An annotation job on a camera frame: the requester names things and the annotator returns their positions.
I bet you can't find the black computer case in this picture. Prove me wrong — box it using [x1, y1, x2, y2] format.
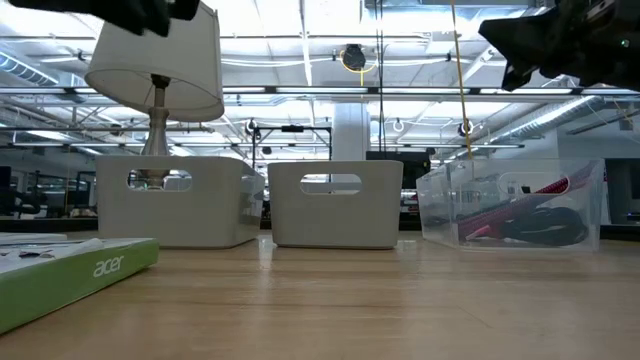
[365, 150, 432, 232]

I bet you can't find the black background rig frame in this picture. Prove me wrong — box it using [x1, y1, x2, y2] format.
[251, 124, 334, 171]

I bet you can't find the grey plastic bin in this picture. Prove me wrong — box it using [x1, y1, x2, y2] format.
[267, 159, 405, 251]
[94, 155, 266, 250]

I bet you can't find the black hanging cable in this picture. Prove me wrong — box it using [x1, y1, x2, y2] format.
[373, 0, 387, 154]

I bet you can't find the yellow hanging cable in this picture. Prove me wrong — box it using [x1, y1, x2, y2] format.
[448, 0, 474, 161]

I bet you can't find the black ceiling cable reel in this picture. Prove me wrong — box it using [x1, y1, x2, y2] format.
[339, 43, 377, 75]

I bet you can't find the black cable bundle red strap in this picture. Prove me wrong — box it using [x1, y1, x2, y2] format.
[499, 206, 590, 247]

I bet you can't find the white and green acer box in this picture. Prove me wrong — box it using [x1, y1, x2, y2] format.
[0, 236, 161, 335]

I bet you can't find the white shade table lamp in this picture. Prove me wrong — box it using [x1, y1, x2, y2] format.
[83, 0, 225, 191]

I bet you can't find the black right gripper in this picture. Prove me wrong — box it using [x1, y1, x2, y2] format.
[478, 0, 607, 92]

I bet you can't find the clear plastic bin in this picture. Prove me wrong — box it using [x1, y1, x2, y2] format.
[415, 158, 606, 253]

